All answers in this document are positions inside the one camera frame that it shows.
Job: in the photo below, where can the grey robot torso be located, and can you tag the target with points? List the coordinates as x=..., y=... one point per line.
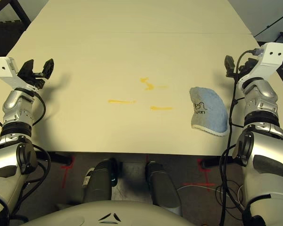
x=108, y=212

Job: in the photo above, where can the orange liquid squiggle puddle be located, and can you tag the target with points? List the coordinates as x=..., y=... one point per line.
x=148, y=86

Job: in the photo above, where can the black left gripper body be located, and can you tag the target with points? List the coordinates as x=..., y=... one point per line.
x=34, y=80

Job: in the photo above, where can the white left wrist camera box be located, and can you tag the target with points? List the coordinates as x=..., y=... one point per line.
x=3, y=68

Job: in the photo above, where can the black metal frame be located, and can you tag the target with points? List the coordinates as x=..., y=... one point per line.
x=22, y=11

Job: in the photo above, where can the red floor tape cross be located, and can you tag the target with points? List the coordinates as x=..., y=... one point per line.
x=65, y=176
x=198, y=183

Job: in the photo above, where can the dark grey left robot leg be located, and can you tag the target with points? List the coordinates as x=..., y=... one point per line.
x=99, y=183

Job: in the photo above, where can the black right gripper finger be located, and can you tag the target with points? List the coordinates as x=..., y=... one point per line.
x=230, y=66
x=252, y=63

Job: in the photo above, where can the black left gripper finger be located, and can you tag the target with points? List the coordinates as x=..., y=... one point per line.
x=27, y=67
x=48, y=67

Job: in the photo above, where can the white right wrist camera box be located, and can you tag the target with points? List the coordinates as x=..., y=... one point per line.
x=271, y=56

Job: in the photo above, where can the black table foot bar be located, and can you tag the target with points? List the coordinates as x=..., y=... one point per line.
x=59, y=157
x=214, y=163

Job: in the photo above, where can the black foam floor mat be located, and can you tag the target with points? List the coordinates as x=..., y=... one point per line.
x=2, y=40

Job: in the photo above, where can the blue and grey rag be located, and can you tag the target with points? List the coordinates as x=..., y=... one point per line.
x=214, y=110

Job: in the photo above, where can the dark grey right robot leg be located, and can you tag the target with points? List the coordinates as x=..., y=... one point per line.
x=162, y=188

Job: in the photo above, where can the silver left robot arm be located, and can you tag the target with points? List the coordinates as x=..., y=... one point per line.
x=16, y=106

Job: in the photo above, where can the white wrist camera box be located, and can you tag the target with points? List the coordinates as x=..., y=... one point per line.
x=3, y=68
x=271, y=56

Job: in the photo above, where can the dark grey robot leg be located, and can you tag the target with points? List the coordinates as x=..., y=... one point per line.
x=99, y=183
x=162, y=188

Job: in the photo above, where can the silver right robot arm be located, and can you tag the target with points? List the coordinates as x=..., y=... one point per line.
x=261, y=99

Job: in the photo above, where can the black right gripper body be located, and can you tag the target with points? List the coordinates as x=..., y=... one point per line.
x=243, y=70

